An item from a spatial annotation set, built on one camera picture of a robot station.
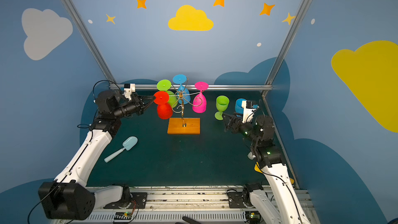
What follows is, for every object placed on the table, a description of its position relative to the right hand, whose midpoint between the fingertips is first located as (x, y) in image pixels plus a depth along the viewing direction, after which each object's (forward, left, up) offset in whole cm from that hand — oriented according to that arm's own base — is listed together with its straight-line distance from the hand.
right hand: (230, 112), depth 69 cm
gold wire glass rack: (+11, +24, -1) cm, 26 cm away
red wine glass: (+5, +32, -5) cm, 33 cm away
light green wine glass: (+23, +1, -19) cm, 30 cm away
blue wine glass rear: (+21, +25, +1) cm, 33 cm away
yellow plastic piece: (-14, -19, -33) cm, 40 cm away
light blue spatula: (-3, +58, -31) cm, 66 cm away
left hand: (+5, +35, +4) cm, 36 cm away
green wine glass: (+15, +33, +2) cm, 36 cm away
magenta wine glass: (+12, +15, -9) cm, 21 cm away
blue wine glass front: (+18, -9, -18) cm, 27 cm away
